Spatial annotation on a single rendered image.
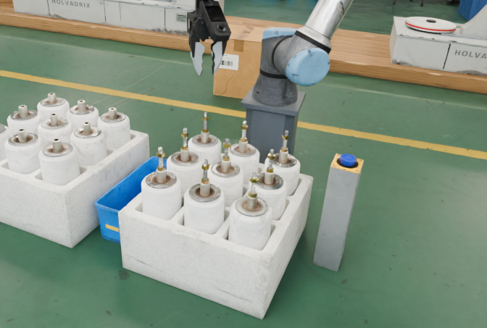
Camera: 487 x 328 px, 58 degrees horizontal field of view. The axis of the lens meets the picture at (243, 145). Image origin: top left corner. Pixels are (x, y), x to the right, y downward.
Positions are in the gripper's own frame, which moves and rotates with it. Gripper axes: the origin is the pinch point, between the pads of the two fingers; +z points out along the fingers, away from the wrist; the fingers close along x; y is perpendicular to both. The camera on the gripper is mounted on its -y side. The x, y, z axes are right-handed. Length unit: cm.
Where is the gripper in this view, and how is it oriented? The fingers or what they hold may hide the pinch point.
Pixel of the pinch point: (207, 70)
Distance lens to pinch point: 117.6
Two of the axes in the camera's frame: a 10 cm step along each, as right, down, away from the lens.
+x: -9.2, 1.3, -3.7
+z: -0.6, 8.8, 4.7
